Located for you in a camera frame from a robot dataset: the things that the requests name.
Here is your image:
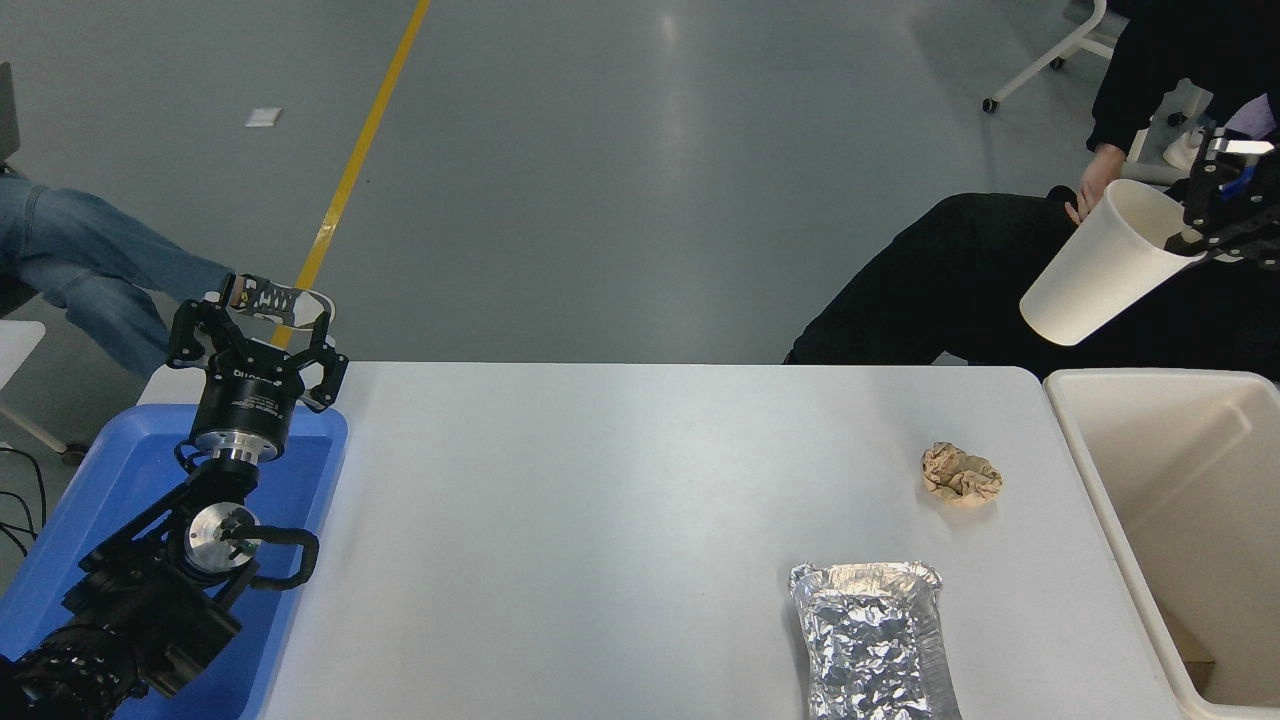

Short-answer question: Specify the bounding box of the white paper cup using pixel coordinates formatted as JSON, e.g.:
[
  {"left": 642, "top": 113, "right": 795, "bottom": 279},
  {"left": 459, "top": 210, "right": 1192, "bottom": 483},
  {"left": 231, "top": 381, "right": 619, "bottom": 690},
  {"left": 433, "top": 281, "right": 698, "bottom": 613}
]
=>
[{"left": 1019, "top": 179, "right": 1208, "bottom": 348}]

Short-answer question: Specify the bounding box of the person's hand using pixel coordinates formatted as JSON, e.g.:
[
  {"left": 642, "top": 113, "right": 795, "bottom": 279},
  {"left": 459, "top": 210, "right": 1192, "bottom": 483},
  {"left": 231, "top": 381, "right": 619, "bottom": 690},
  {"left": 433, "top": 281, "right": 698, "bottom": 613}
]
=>
[{"left": 1065, "top": 143, "right": 1127, "bottom": 225}]

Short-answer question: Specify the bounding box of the large pale plastic bin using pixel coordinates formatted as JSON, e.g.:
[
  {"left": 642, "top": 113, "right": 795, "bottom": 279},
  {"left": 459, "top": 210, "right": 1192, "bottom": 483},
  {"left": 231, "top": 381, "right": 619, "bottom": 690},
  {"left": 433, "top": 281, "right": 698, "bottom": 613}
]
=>
[{"left": 1043, "top": 368, "right": 1280, "bottom": 720}]

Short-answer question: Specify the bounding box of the person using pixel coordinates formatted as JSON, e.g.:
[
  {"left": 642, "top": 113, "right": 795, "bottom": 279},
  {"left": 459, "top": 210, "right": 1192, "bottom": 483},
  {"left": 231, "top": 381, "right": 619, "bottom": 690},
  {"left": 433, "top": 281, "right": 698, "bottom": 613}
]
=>
[
  {"left": 787, "top": 0, "right": 1280, "bottom": 381},
  {"left": 0, "top": 175, "right": 338, "bottom": 379}
]

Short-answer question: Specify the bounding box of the blue plastic tray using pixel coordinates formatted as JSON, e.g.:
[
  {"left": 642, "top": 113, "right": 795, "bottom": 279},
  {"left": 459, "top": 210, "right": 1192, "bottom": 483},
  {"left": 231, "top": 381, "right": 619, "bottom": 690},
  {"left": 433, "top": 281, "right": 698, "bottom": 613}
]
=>
[{"left": 0, "top": 403, "right": 349, "bottom": 720}]

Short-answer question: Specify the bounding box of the crumpled tan paper ball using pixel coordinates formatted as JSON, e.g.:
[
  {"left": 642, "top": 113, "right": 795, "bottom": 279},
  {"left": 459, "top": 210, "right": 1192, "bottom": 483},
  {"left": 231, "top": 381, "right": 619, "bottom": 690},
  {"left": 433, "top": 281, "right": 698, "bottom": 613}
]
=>
[{"left": 921, "top": 442, "right": 1004, "bottom": 506}]

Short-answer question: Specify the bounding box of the white wheeled chair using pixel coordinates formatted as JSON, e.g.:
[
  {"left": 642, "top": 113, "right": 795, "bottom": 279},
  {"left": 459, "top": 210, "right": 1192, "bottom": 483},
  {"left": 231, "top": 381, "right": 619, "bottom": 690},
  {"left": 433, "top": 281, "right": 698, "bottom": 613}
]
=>
[{"left": 982, "top": 0, "right": 1216, "bottom": 186}]

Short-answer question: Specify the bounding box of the silver foil tray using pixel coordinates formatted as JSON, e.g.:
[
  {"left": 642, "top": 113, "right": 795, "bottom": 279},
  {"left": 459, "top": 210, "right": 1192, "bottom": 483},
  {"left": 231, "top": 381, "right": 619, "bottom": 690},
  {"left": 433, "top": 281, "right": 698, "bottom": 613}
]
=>
[{"left": 789, "top": 561, "right": 963, "bottom": 720}]

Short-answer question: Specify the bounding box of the grey panel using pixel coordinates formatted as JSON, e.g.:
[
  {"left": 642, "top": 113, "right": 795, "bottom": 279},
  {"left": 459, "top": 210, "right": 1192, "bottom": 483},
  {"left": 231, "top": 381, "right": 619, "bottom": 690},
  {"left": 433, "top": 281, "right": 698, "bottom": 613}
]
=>
[{"left": 0, "top": 60, "right": 22, "bottom": 166}]

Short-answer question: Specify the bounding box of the white side table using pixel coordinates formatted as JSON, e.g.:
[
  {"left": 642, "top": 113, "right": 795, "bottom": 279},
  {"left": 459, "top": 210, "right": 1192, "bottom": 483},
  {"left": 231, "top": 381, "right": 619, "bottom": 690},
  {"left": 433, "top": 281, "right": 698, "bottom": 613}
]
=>
[{"left": 0, "top": 320, "right": 89, "bottom": 467}]

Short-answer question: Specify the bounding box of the black floor cable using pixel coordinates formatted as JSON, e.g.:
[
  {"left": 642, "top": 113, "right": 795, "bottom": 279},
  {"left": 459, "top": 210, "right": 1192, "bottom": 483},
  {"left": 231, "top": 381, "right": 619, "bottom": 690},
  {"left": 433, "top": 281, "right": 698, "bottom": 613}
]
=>
[{"left": 0, "top": 445, "right": 49, "bottom": 559}]

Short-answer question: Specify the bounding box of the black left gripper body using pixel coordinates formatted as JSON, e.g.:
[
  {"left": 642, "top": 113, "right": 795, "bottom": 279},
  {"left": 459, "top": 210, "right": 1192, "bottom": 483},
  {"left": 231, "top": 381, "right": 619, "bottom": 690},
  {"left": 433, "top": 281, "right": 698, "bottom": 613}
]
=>
[{"left": 192, "top": 345, "right": 307, "bottom": 446}]

